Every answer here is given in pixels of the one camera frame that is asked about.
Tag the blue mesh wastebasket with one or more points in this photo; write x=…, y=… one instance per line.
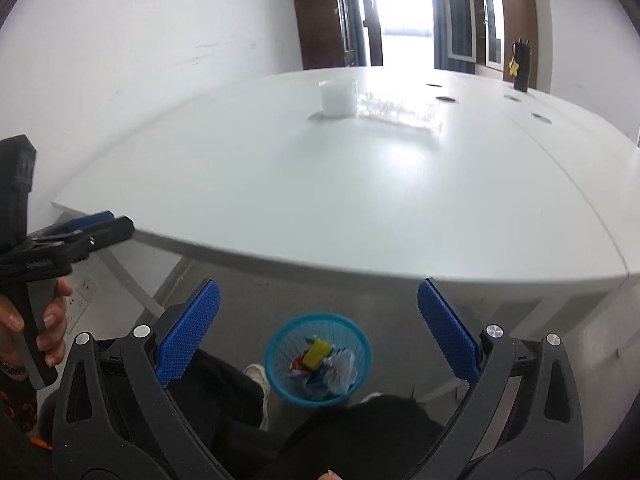
x=277, y=360

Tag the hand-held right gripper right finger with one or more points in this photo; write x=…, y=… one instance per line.
x=447, y=330

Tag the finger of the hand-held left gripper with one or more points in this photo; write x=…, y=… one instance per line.
x=110, y=232
x=90, y=220

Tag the person's right leg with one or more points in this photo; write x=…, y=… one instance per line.
x=360, y=435

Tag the person's left leg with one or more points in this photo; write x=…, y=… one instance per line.
x=220, y=410

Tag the white table leg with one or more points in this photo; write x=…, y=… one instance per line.
x=130, y=280

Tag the white shoe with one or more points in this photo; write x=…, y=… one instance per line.
x=371, y=397
x=257, y=385

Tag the person's leg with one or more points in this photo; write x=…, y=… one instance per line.
x=360, y=435
x=220, y=410

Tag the red snack packet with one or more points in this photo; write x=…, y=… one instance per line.
x=298, y=361

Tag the brown wooden cabinet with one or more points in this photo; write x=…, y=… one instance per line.
x=325, y=15

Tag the yellow star charm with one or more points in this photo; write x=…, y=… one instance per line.
x=513, y=66

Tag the person's right hand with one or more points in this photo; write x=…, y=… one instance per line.
x=331, y=475

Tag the white wall socket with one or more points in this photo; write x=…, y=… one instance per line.
x=85, y=286
x=75, y=316

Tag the person's left hand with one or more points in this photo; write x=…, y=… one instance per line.
x=55, y=320

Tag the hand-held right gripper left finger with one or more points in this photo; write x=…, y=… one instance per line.
x=190, y=330

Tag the dark blue curtain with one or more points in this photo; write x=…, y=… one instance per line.
x=452, y=15

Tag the translucent plastic cup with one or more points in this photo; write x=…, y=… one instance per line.
x=339, y=97

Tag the person's left forearm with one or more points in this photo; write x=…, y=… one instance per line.
x=17, y=405

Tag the black water bottle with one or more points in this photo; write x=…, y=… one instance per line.
x=521, y=70

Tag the brown cabinet with glass doors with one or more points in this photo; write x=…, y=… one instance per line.
x=510, y=30

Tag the clear plastic wrapper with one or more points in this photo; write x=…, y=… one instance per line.
x=400, y=115

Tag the yellow sponge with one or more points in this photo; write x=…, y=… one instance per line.
x=317, y=352

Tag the bright balcony door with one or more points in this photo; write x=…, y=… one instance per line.
x=402, y=10

